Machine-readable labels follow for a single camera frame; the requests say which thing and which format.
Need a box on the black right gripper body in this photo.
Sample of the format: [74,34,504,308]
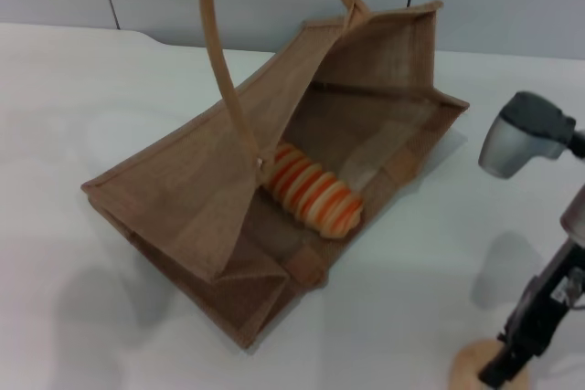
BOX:
[500,238,585,357]

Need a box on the round egg yolk pastry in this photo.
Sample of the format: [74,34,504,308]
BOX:
[450,339,531,390]

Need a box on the orange striped bread loaf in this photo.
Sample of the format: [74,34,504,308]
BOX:
[262,142,366,240]

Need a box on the brown jute tote bag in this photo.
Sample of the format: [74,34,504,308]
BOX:
[80,0,471,354]

